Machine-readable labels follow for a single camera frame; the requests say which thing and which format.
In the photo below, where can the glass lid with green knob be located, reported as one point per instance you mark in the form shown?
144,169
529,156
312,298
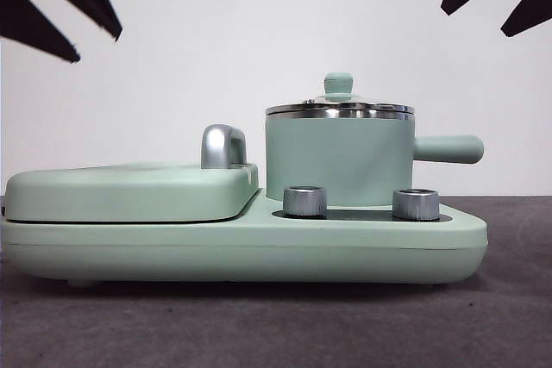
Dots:
338,85

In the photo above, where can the silver control knob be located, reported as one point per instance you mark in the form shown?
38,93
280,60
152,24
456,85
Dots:
415,205
304,202

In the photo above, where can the mint green cooker base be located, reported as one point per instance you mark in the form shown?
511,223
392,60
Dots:
129,251

